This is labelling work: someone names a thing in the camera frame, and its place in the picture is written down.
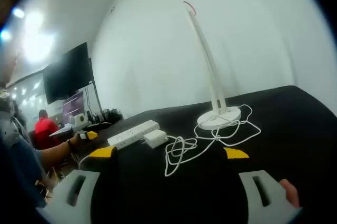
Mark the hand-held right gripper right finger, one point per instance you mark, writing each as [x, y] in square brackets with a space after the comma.
[247, 184]

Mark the black wall monitor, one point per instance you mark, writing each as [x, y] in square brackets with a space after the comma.
[68, 73]

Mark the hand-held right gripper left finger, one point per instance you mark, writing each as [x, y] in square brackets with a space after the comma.
[61, 189]

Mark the open silver laptop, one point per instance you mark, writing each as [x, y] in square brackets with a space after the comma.
[75, 108]

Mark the white power strip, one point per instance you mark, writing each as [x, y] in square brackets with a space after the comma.
[131, 133]

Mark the person's blue shirt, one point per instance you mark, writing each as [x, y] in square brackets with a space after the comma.
[21, 160]

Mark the white desk lamp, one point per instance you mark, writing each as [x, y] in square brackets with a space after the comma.
[210, 76]

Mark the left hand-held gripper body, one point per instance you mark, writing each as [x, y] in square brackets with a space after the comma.
[79, 121]

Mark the row of small dark items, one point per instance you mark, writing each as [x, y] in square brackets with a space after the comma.
[108, 114]

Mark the white desk lamp plug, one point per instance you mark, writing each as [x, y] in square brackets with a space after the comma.
[155, 139]

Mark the person's right hand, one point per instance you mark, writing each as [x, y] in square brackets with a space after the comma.
[291, 193]

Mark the person's left hand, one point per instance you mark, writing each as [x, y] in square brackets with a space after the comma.
[77, 145]

